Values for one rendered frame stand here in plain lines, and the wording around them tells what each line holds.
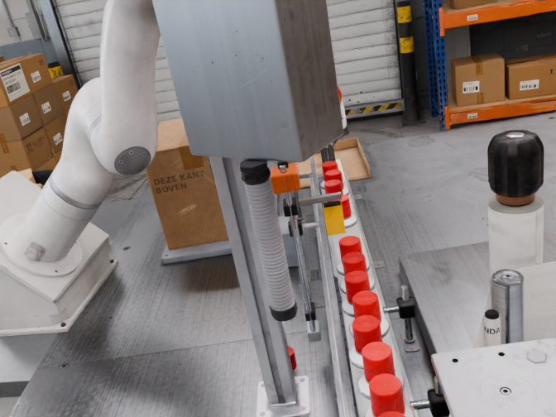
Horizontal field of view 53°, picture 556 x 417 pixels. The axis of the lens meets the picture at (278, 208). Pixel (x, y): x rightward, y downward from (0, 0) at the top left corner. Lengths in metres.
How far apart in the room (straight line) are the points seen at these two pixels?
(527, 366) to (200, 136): 0.42
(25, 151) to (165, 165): 3.08
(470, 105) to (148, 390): 3.96
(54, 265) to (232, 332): 0.45
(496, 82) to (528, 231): 3.76
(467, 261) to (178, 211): 0.71
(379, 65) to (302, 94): 4.59
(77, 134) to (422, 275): 0.75
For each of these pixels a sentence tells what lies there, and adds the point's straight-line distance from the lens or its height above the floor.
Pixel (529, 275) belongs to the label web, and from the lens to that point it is 0.82.
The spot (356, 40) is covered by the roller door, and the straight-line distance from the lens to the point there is 5.13.
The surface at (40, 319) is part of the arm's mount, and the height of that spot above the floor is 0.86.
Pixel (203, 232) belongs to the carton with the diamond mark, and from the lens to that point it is 1.46.
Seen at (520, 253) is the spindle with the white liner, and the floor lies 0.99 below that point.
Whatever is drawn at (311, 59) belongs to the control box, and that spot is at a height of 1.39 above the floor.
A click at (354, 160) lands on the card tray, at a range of 1.89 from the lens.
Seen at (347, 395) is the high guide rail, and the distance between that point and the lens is 0.77.
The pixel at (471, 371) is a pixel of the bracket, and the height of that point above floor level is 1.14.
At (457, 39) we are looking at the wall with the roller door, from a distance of 5.30.
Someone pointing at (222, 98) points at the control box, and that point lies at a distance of 0.64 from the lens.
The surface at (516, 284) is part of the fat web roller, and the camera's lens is 0.77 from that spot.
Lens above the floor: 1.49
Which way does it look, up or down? 24 degrees down
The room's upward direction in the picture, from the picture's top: 11 degrees counter-clockwise
